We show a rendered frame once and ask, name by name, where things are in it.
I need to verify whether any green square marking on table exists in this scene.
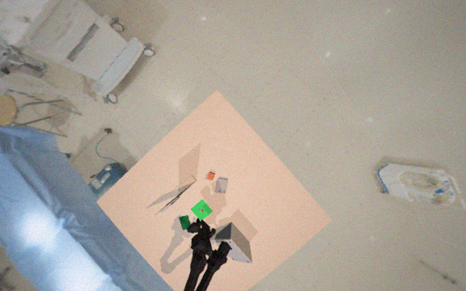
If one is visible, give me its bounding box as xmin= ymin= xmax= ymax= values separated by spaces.
xmin=191 ymin=199 xmax=213 ymax=220

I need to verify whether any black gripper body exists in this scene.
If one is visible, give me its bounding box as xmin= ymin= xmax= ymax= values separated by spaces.
xmin=188 ymin=222 xmax=216 ymax=239

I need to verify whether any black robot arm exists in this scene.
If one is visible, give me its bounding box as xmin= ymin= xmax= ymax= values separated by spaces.
xmin=184 ymin=234 xmax=232 ymax=291

